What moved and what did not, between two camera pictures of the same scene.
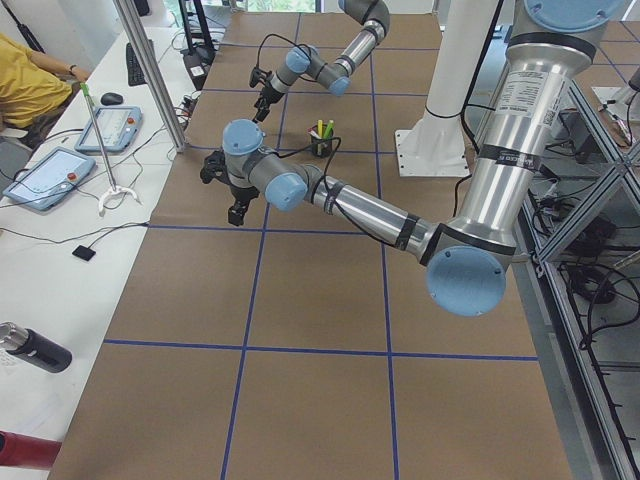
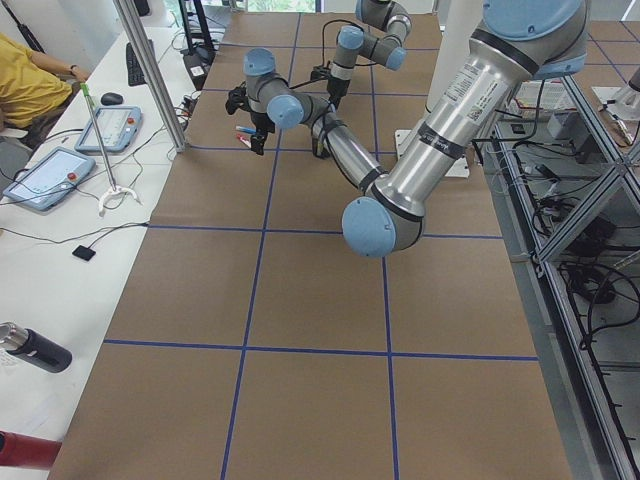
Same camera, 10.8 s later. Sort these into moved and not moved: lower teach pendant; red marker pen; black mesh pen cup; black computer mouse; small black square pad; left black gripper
Moved: red marker pen; left black gripper
Not moved: lower teach pendant; black computer mouse; small black square pad; black mesh pen cup
